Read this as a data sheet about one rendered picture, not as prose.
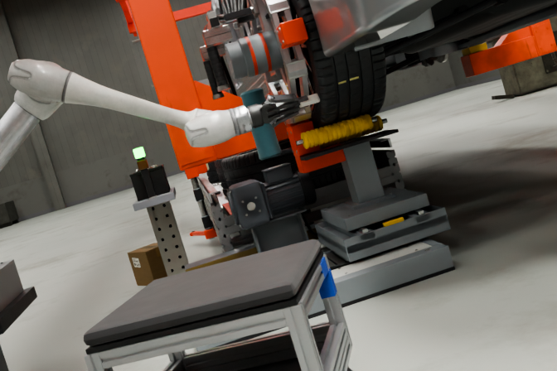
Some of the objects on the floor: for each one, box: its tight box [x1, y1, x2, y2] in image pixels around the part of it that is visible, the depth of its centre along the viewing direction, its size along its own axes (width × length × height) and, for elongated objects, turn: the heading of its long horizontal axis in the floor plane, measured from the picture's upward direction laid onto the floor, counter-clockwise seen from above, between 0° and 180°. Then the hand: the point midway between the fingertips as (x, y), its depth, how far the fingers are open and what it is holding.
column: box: [147, 201, 189, 277], centre depth 303 cm, size 10×10×42 cm
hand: (308, 100), depth 227 cm, fingers closed, pressing on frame
